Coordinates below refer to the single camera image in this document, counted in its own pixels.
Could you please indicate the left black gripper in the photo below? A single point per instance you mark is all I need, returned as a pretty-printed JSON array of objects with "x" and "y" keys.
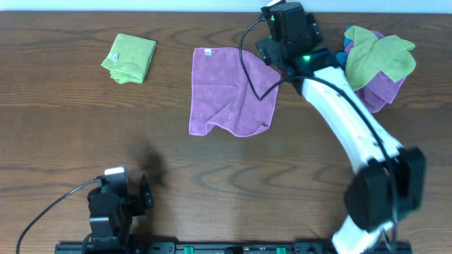
[{"x": 139, "y": 200}]

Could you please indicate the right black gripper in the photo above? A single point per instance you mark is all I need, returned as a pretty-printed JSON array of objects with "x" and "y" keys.
[{"x": 268, "y": 49}]

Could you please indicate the purple microfiber cloth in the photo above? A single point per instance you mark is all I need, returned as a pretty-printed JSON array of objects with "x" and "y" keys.
[{"x": 221, "y": 95}]

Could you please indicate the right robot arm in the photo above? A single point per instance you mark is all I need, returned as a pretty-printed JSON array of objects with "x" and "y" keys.
[{"x": 389, "y": 179}]

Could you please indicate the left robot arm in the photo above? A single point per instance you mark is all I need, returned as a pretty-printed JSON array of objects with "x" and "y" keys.
[{"x": 112, "y": 238}]

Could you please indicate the blue cloth in pile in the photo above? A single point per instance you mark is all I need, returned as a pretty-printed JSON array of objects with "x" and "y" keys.
[{"x": 341, "y": 57}]

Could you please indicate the crumpled green cloth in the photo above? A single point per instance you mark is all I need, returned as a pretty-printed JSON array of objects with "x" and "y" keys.
[{"x": 371, "y": 55}]

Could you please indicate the crumpled purple cloth in pile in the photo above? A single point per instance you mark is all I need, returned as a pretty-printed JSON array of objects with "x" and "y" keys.
[{"x": 380, "y": 90}]

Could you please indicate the folded green cloth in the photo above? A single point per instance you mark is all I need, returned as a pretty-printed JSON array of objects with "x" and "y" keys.
[{"x": 129, "y": 58}]

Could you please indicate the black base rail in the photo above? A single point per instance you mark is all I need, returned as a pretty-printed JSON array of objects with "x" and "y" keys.
[{"x": 302, "y": 247}]

